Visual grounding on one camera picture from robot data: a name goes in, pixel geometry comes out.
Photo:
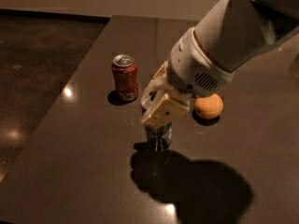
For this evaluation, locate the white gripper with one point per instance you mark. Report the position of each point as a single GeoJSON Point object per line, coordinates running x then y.
{"type": "Point", "coordinates": [193, 66]}

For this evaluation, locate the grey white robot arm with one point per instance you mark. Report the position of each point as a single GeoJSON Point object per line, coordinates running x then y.
{"type": "Point", "coordinates": [234, 31]}

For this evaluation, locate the red coke can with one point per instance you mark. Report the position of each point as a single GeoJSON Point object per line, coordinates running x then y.
{"type": "Point", "coordinates": [124, 70]}

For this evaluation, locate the orange fruit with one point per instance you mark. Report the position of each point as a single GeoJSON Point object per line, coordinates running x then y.
{"type": "Point", "coordinates": [208, 107]}

